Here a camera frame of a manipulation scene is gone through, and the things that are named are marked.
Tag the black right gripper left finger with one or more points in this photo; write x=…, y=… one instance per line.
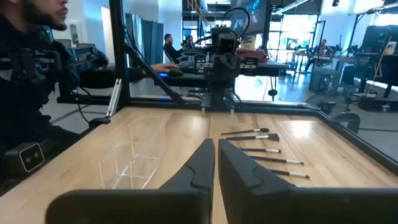
x=186, y=199

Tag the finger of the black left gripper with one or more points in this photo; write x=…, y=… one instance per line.
x=231, y=70
x=219, y=70

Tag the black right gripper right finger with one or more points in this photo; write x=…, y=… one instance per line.
x=264, y=202

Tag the small round-tip makeup brush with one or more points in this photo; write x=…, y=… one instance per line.
x=245, y=132

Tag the black fan makeup brush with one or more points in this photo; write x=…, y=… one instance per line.
x=273, y=137

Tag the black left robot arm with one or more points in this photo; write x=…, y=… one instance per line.
x=217, y=96

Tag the black computer mouse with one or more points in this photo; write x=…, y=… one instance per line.
x=176, y=72

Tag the person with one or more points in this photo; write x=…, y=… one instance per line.
x=25, y=77
x=170, y=51
x=322, y=49

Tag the dark office desk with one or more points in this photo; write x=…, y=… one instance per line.
x=267, y=68

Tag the small clear table peg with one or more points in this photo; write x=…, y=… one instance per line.
x=203, y=109
x=232, y=111

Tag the computer monitor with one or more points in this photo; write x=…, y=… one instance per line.
x=248, y=15

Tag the blue curtain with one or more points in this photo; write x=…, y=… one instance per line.
x=149, y=40

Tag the clear acrylic organizer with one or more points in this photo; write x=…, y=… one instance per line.
x=130, y=146

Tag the black computer tower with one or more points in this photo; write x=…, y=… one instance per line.
x=323, y=80

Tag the silver aluminium bar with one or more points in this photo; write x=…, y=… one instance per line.
x=113, y=98

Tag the black table clamp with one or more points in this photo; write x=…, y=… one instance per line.
x=346, y=119
x=99, y=121

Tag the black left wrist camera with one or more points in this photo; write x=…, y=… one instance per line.
x=226, y=43

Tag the black table-level camera box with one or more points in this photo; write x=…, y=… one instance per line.
x=31, y=157

